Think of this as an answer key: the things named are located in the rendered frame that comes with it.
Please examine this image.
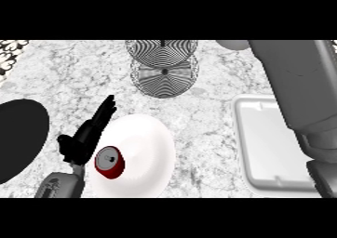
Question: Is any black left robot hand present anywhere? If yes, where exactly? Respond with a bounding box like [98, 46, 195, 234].
[56, 94, 120, 166]

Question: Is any white rectangular tray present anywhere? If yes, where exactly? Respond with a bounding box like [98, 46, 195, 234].
[231, 94, 325, 199]

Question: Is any red can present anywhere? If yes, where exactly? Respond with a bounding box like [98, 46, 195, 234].
[93, 145, 129, 180]

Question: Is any white round plate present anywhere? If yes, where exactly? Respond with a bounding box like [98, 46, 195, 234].
[89, 113, 177, 199]

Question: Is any black round pan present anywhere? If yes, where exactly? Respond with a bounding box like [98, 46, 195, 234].
[0, 99, 52, 189]

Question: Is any pale grey rounded object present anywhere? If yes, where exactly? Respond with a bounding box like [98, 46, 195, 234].
[214, 40, 253, 51]

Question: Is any tiered wire basket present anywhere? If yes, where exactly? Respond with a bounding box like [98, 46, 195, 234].
[124, 40, 201, 99]

